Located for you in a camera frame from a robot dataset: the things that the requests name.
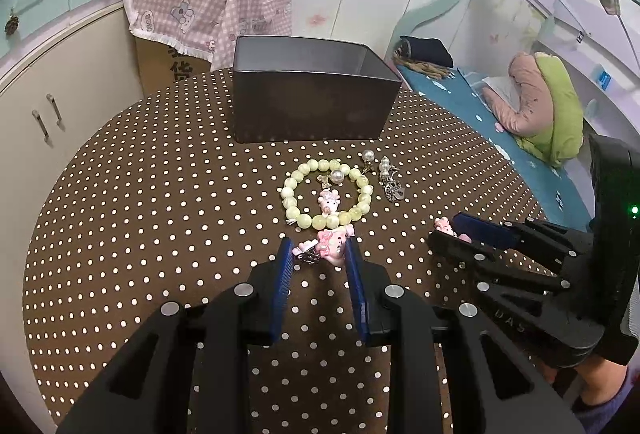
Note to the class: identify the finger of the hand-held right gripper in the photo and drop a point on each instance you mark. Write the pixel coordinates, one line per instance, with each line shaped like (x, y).
(467, 253)
(487, 230)

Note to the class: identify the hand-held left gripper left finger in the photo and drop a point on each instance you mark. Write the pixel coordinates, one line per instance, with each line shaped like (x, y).
(284, 275)

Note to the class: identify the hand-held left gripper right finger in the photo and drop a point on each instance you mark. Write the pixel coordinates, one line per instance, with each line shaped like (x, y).
(358, 286)

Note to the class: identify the pink bear charm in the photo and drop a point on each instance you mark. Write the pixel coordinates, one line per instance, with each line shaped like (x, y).
(445, 226)

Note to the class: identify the pink cat hair clip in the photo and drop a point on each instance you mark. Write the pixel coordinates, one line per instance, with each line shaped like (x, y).
(331, 244)

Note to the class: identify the dark grey metal box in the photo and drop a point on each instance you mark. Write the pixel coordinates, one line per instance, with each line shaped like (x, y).
(310, 107)

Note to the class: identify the person's right forearm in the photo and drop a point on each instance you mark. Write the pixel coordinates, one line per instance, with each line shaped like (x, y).
(602, 384)

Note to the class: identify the small pink cat charm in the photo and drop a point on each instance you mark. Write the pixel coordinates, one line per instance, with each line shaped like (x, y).
(328, 204)

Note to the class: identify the blue bed sheet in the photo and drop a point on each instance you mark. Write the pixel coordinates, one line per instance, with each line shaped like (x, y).
(525, 149)

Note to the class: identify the pearl earrings with charm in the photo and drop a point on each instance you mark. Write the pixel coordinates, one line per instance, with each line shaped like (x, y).
(392, 186)

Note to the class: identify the pearl earring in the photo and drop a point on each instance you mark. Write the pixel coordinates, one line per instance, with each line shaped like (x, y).
(336, 175)
(369, 157)

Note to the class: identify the green and pink pillow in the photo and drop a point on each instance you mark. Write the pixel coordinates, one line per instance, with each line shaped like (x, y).
(560, 114)

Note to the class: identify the brown polka dot tablecloth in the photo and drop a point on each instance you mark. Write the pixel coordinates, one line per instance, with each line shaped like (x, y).
(150, 214)

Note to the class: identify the dark folded clothes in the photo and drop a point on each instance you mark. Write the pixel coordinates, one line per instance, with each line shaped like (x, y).
(425, 49)

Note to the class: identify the cardboard box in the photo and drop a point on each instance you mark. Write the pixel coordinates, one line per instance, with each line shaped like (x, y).
(160, 62)

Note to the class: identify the white cabinet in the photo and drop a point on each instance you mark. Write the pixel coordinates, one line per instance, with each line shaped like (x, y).
(70, 79)

